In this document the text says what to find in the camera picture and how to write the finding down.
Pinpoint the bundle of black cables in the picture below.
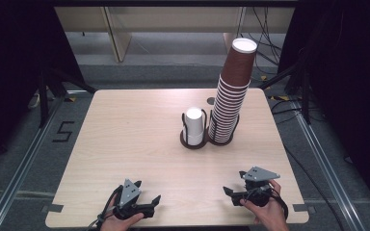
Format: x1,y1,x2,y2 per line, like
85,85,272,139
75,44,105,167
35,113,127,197
240,6,284,76

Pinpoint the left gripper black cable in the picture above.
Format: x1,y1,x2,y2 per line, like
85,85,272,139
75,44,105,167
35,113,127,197
88,185,123,231

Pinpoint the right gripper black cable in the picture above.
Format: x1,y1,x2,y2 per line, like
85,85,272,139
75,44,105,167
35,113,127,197
269,192,290,221

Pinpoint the long black floor cable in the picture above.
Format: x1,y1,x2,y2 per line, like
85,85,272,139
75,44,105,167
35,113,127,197
270,95,346,231

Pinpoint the metal floor rail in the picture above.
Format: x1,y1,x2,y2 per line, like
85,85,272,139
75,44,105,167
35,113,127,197
0,92,70,231
288,98,369,231

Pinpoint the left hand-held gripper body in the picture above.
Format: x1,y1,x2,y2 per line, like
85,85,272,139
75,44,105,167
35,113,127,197
112,178,157,221

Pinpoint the black tape strip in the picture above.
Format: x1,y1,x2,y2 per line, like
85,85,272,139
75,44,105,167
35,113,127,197
41,203,65,214
293,203,316,215

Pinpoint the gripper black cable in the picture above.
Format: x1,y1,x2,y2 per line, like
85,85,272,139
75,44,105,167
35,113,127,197
269,192,290,221
88,185,123,231

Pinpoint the stack of brown paper cups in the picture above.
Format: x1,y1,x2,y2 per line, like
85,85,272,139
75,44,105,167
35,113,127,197
207,74,251,144

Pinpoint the beige wooden shelf unit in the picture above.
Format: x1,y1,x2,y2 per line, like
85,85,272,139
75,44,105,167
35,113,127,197
54,6,296,64

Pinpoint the dark double cup holder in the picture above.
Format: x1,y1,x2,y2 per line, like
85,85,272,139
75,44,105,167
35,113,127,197
179,109,241,150

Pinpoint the person's left hand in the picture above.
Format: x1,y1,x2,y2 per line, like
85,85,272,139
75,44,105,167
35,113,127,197
99,210,145,231

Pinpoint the white paper cup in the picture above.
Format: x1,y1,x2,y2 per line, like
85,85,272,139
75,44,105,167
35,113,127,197
182,107,205,146

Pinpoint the yellow floor tape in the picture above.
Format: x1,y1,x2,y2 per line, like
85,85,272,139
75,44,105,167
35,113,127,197
259,74,291,102

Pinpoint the person's right hand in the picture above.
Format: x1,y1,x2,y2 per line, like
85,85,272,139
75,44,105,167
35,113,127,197
239,179,290,231

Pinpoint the dark curtain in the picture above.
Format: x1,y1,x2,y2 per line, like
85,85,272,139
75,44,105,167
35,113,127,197
277,0,370,222
0,0,86,171

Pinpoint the black metal stand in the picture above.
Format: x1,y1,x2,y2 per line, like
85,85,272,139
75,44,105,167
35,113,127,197
36,62,98,129
258,47,313,125

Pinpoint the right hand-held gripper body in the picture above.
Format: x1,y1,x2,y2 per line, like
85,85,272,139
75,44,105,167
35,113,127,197
241,166,281,207

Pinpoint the brown ribbed paper cup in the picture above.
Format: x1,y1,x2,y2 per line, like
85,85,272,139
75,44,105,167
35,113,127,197
220,38,258,90

